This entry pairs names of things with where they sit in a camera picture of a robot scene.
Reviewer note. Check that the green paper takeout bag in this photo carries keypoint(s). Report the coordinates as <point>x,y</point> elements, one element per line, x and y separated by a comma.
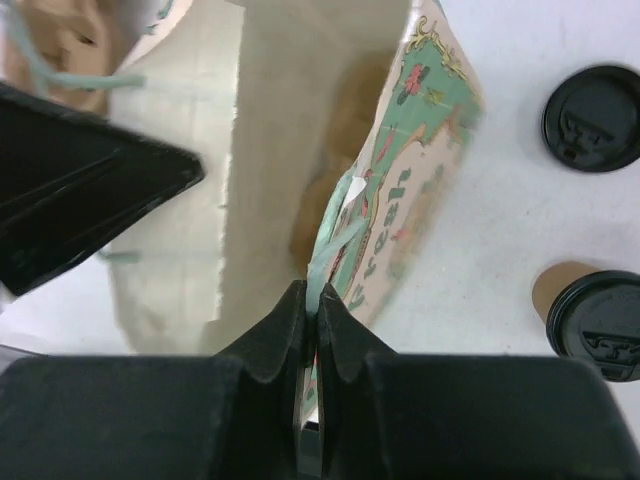
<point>248,87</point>

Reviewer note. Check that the black plastic cup lid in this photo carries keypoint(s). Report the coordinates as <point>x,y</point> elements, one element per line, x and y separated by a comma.
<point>596,318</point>

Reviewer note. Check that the brown paper coffee cup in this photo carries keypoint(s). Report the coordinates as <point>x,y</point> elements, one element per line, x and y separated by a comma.
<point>553,281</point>

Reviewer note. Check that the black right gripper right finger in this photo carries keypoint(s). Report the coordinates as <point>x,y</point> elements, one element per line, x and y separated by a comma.
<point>386,415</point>

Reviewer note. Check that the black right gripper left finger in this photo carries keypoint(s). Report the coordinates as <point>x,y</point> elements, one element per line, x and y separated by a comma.
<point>233,415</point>

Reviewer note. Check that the single brown pulp cup carrier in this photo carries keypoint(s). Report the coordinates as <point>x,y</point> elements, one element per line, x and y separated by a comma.
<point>351,118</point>

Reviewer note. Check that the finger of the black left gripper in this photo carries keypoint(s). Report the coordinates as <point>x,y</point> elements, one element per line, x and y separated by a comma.
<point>71,182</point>

